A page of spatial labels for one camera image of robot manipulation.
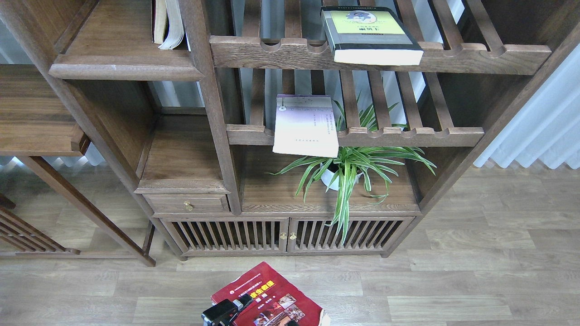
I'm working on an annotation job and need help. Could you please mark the dark wooden bookshelf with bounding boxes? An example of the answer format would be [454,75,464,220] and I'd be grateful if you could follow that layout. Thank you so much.
[1,0,579,258]

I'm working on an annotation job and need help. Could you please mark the white plant pot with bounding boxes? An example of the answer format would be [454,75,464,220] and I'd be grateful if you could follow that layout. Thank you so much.
[321,163,345,191]

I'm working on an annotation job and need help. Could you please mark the red book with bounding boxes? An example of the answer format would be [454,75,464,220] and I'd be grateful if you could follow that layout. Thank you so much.
[211,262,331,326]

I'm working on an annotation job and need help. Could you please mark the brass cabinet door knobs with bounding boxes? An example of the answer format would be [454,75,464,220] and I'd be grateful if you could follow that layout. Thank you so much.
[279,232,298,240]

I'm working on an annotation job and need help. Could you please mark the white curtain right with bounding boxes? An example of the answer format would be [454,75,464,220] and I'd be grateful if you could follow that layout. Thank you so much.
[474,46,580,169]

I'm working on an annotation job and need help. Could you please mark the upright books on shelf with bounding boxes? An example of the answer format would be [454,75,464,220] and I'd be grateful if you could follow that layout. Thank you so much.
[151,0,186,50]

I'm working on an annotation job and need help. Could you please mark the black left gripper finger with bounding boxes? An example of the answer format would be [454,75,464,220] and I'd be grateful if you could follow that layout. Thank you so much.
[201,295,254,326]

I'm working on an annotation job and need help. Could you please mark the pale purple book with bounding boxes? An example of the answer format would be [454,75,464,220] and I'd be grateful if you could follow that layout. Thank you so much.
[273,94,339,158]

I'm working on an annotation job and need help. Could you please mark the green spider plant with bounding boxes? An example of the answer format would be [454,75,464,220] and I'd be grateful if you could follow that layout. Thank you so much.
[268,93,437,245]

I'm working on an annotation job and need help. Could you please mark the wooden side table left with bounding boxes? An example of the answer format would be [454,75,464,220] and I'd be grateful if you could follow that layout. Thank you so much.
[0,64,155,267]

